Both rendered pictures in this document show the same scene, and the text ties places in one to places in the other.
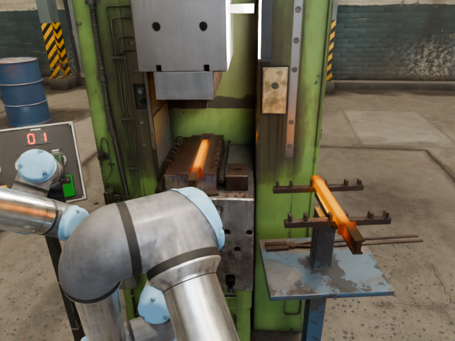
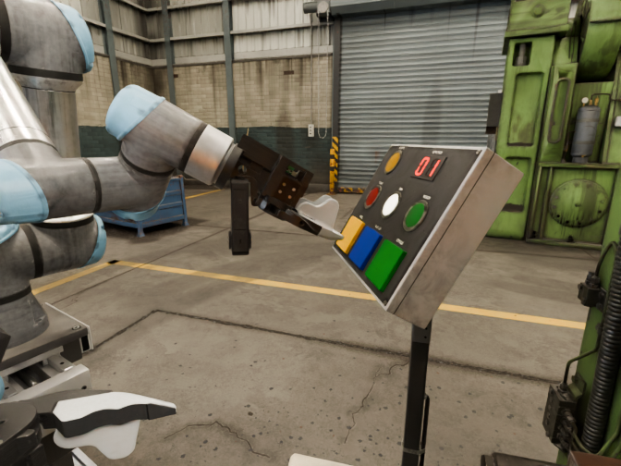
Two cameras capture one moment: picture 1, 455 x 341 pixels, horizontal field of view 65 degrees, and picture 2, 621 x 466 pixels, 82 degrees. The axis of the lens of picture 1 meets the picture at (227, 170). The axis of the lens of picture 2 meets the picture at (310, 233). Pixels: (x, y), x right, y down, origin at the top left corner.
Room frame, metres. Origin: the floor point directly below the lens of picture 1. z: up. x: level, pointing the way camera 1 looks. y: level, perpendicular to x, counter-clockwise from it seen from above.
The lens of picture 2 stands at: (1.07, -0.02, 1.21)
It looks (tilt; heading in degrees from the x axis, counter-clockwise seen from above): 15 degrees down; 100
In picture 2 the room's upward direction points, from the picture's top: straight up
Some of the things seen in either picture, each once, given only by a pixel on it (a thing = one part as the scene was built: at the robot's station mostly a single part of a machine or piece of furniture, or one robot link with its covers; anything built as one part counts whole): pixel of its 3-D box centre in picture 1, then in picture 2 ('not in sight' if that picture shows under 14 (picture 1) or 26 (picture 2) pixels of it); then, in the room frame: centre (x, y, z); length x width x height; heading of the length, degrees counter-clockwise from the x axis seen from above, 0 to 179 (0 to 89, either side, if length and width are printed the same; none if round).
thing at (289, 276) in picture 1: (319, 264); not in sight; (1.00, -0.32, 0.73); 0.40 x 0.30 x 0.02; 92
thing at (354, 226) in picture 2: not in sight; (351, 235); (1.02, 0.76, 1.01); 0.07 x 0.05 x 0.07; 111
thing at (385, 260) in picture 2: (61, 187); (386, 264); (1.09, 0.57, 1.01); 0.07 x 0.05 x 0.07; 111
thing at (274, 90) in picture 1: (274, 91); not in sight; (1.33, -0.18, 1.27); 0.09 x 0.02 x 0.17; 86
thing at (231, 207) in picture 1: (212, 210); not in sight; (1.44, 0.07, 0.69); 0.56 x 0.38 x 0.45; 176
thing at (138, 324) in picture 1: (156, 328); not in sight; (0.61, 0.17, 0.88); 0.11 x 0.08 x 0.11; 116
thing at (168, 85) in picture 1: (192, 74); not in sight; (1.43, 0.13, 1.32); 0.42 x 0.20 x 0.10; 176
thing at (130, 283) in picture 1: (128, 277); not in sight; (1.36, 0.49, 0.36); 0.09 x 0.07 x 0.12; 86
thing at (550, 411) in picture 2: (112, 199); (563, 418); (1.37, 0.51, 0.80); 0.06 x 0.03 x 0.14; 86
